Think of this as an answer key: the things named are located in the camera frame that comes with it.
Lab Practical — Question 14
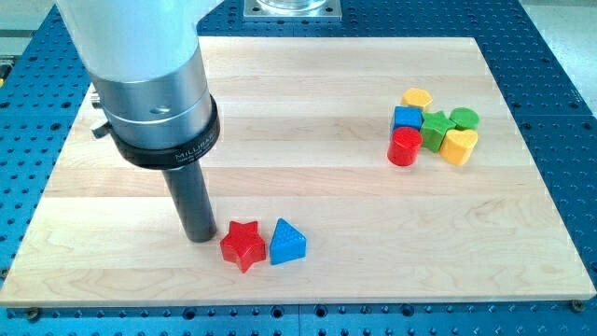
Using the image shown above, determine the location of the yellow heart block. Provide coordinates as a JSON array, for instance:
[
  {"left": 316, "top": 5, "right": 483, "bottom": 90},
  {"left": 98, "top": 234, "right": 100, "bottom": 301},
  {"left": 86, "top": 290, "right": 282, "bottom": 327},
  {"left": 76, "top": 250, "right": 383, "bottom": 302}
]
[{"left": 438, "top": 130, "right": 479, "bottom": 166}]

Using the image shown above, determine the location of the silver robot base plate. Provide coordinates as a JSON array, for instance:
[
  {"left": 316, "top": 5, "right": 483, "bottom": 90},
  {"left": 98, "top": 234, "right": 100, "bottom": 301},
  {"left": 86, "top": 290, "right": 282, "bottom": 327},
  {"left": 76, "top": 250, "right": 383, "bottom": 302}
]
[{"left": 243, "top": 0, "right": 342, "bottom": 21}]

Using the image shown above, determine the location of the green star block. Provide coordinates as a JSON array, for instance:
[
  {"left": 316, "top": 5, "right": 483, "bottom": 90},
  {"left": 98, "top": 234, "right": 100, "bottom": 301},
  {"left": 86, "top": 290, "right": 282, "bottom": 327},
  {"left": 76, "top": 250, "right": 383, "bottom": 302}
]
[{"left": 420, "top": 111, "right": 456, "bottom": 153}]

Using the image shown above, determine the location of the red cylinder block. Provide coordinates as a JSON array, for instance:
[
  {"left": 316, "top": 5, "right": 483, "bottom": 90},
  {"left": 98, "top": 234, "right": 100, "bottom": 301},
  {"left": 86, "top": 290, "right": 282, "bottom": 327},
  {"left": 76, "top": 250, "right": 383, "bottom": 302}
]
[{"left": 386, "top": 127, "right": 423, "bottom": 166}]

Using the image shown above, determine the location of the blue triangle block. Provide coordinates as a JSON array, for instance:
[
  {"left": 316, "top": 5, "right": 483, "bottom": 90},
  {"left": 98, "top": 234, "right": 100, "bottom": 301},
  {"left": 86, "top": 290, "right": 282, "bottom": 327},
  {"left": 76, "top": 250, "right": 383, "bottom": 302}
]
[{"left": 270, "top": 217, "right": 307, "bottom": 265}]

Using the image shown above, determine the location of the blue cube block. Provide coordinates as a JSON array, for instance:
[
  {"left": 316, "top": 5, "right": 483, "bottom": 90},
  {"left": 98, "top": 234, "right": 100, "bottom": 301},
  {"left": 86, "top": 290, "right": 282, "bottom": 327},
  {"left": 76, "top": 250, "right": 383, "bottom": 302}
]
[{"left": 390, "top": 105, "right": 423, "bottom": 133}]

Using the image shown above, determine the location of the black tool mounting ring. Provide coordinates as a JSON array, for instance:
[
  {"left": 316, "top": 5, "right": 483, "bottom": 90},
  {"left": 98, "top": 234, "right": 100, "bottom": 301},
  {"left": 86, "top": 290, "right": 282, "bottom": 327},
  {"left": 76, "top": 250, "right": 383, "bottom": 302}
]
[{"left": 109, "top": 94, "right": 220, "bottom": 170}]

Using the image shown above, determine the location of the light wooden board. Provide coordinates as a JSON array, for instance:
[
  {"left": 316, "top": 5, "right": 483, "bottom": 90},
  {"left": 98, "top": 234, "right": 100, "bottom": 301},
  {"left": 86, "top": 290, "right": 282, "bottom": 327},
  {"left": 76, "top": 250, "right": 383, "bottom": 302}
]
[{"left": 1, "top": 36, "right": 595, "bottom": 308}]

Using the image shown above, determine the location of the red star block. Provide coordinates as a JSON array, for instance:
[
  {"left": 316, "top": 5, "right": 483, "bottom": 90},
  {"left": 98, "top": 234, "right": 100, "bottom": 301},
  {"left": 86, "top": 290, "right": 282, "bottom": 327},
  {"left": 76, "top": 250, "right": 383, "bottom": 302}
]
[{"left": 220, "top": 220, "right": 266, "bottom": 273}]

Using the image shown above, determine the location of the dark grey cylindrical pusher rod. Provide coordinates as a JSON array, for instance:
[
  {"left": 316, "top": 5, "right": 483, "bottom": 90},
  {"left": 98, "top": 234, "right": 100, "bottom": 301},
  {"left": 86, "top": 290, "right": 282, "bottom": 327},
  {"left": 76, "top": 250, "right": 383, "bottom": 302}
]
[{"left": 162, "top": 161, "right": 216, "bottom": 243}]

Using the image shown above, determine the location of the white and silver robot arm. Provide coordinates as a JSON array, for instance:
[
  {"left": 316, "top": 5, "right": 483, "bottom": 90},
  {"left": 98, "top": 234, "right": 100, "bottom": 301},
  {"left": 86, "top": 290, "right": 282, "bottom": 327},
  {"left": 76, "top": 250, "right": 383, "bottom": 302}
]
[{"left": 57, "top": 0, "right": 220, "bottom": 242}]

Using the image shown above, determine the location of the yellow hexagon block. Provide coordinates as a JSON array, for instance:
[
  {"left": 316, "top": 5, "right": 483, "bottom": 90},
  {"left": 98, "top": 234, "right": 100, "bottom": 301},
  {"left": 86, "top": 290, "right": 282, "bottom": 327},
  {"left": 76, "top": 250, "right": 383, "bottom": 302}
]
[{"left": 400, "top": 88, "right": 433, "bottom": 112}]

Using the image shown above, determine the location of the green cylinder block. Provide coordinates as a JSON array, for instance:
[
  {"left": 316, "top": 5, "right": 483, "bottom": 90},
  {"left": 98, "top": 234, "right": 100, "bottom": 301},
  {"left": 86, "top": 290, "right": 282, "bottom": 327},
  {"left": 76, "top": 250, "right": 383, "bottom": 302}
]
[{"left": 450, "top": 107, "right": 480, "bottom": 131}]

